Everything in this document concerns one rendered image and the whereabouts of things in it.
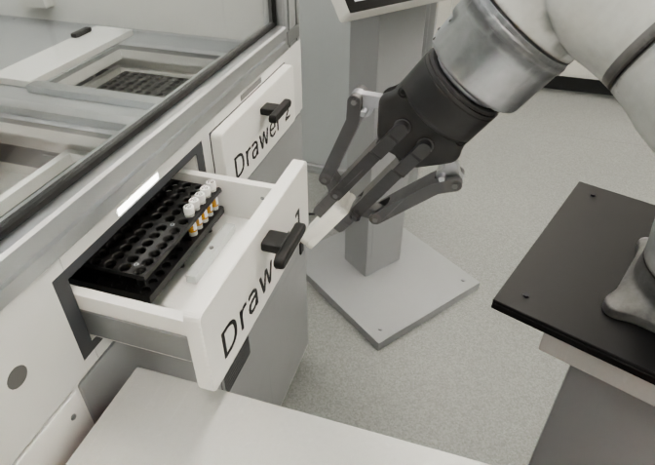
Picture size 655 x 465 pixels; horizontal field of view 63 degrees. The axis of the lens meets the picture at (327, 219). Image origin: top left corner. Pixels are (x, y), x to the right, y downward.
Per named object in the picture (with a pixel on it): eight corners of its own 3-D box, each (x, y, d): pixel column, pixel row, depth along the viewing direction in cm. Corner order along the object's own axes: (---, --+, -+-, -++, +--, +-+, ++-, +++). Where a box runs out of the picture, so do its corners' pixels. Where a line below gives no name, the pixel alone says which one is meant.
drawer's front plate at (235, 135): (295, 119, 103) (292, 63, 96) (229, 201, 80) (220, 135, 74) (287, 118, 103) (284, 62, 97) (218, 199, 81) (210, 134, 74)
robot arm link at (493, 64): (483, -37, 41) (432, 23, 45) (473, -8, 34) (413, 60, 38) (568, 41, 42) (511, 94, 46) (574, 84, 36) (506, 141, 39)
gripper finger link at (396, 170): (428, 119, 47) (440, 129, 47) (356, 194, 54) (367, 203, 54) (420, 138, 44) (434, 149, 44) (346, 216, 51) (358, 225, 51)
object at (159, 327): (292, 222, 74) (290, 185, 70) (204, 368, 54) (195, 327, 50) (51, 176, 83) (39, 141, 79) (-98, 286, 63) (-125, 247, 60)
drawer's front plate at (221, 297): (308, 226, 75) (307, 158, 69) (214, 395, 53) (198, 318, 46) (296, 224, 76) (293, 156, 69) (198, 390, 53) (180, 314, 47)
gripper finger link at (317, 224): (342, 208, 51) (336, 203, 51) (304, 246, 56) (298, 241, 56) (351, 191, 54) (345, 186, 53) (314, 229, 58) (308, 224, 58)
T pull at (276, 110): (291, 105, 89) (291, 97, 88) (275, 125, 83) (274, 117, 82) (272, 102, 90) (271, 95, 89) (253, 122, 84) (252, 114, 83)
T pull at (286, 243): (306, 230, 61) (306, 220, 61) (283, 272, 56) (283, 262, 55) (277, 225, 62) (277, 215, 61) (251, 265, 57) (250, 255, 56)
